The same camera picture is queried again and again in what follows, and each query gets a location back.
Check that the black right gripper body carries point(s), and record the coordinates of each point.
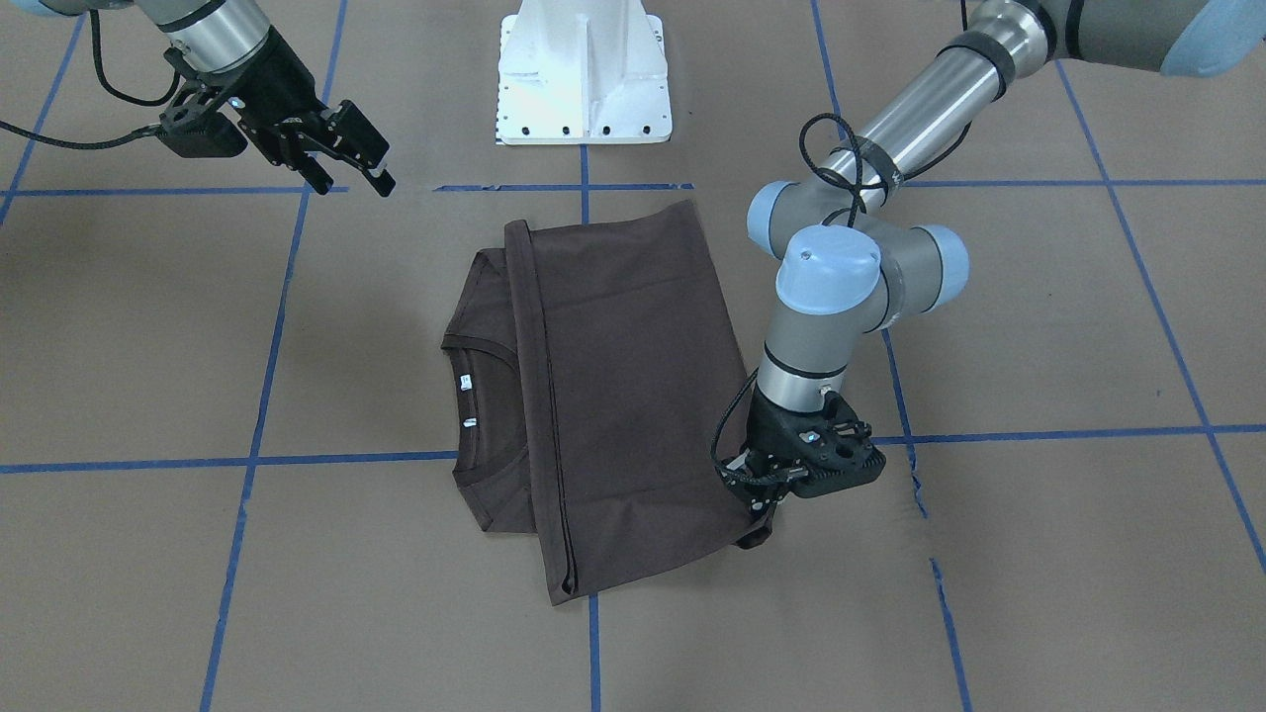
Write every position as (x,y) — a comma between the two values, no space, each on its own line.
(280,87)

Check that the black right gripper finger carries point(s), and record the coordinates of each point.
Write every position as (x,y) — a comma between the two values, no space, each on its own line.
(306,164)
(345,133)

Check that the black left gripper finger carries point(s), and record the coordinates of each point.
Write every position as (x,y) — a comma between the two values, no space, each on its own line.
(762,511)

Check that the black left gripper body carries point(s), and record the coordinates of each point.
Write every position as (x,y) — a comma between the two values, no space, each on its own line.
(768,427)

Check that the brown t-shirt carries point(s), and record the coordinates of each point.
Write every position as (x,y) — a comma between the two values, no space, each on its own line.
(592,364)

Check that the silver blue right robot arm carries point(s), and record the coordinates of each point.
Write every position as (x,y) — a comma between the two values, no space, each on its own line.
(213,36)

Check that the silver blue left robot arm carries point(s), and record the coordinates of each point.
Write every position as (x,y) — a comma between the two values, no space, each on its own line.
(843,272)

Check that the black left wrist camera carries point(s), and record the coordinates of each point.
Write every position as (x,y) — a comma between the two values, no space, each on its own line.
(835,450)

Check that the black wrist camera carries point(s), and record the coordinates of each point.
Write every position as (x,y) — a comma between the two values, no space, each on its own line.
(835,450)
(191,129)

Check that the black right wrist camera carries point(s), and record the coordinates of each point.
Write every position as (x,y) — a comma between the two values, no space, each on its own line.
(191,129)

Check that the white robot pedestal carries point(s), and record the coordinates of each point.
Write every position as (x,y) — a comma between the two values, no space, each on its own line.
(582,72)

